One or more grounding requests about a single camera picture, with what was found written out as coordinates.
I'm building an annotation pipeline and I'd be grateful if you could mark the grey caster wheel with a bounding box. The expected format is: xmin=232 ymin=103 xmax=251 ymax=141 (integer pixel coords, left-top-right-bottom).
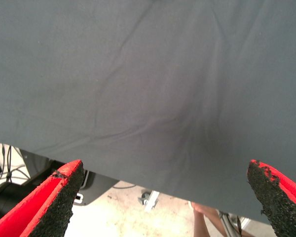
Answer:
xmin=137 ymin=192 xmax=151 ymax=206

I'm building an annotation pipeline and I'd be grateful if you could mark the grey floor cable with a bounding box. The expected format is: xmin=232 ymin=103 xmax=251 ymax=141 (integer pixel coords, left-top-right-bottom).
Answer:
xmin=112 ymin=183 xmax=136 ymax=190

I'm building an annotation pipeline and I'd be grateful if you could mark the thin black cable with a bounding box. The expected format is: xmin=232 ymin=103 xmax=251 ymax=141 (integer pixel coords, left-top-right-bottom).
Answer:
xmin=6 ymin=145 xmax=14 ymax=183
xmin=0 ymin=143 xmax=6 ymax=173

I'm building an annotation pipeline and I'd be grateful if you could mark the grey metal tube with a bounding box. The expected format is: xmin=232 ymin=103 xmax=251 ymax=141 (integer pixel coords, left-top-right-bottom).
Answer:
xmin=218 ymin=211 xmax=240 ymax=237

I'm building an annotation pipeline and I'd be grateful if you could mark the aluminium profile leg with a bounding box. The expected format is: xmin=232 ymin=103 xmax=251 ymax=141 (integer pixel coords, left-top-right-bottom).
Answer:
xmin=144 ymin=190 xmax=160 ymax=213

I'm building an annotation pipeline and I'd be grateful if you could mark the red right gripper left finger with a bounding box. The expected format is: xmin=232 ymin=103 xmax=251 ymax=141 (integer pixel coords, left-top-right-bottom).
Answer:
xmin=0 ymin=159 xmax=85 ymax=237

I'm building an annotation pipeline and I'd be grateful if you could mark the person bare leg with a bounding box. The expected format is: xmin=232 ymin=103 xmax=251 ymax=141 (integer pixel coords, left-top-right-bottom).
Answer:
xmin=191 ymin=201 xmax=229 ymax=237

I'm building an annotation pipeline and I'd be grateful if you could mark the dark grey table cloth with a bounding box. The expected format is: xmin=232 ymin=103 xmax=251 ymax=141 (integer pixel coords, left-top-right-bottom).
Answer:
xmin=0 ymin=0 xmax=296 ymax=224

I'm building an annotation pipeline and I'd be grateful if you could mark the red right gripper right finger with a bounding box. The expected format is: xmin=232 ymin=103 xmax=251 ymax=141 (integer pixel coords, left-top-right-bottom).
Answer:
xmin=247 ymin=159 xmax=296 ymax=237

